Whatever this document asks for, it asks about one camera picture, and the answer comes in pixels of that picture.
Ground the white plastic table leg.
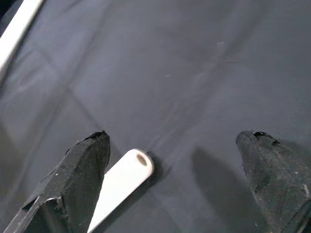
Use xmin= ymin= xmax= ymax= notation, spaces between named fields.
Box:
xmin=87 ymin=148 xmax=156 ymax=233
xmin=0 ymin=0 xmax=46 ymax=78

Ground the black tablecloth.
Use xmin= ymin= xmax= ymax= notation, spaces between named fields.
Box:
xmin=0 ymin=0 xmax=311 ymax=233

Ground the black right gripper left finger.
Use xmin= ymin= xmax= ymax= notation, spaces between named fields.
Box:
xmin=0 ymin=130 xmax=111 ymax=233

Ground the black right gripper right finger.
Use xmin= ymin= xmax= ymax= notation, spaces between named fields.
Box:
xmin=235 ymin=130 xmax=311 ymax=233

